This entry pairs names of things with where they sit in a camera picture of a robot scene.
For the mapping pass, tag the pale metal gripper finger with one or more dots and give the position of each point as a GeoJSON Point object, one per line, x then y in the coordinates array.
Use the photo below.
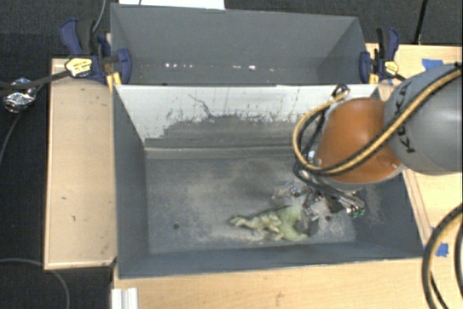
{"type": "Point", "coordinates": [289, 190]}
{"type": "Point", "coordinates": [312, 222]}

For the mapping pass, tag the pale green toy lizard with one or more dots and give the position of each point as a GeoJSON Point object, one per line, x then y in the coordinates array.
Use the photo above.
{"type": "Point", "coordinates": [275, 222]}

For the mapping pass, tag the grey metal bin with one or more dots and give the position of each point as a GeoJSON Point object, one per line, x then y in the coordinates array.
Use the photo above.
{"type": "Point", "coordinates": [202, 191]}

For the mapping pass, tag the pale wood board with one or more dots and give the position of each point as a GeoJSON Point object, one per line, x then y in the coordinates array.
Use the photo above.
{"type": "Point", "coordinates": [79, 170]}

